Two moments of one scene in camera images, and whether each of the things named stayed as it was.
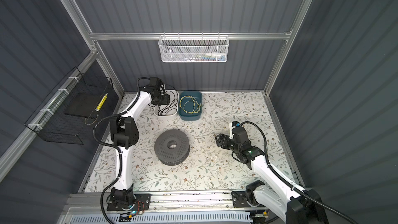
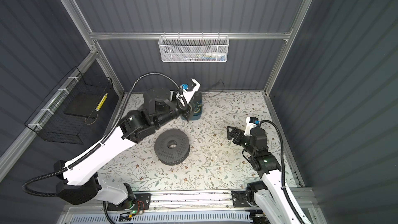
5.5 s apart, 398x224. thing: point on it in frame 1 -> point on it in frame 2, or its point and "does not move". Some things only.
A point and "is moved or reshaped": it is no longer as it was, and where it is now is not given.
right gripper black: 224,144 -> 240,134
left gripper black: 166,99 -> 187,108
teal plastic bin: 190,104 does not move
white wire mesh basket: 193,49 does not move
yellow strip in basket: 101,102 does not move
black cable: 172,108 is moved or reshaped
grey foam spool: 172,147 does not move
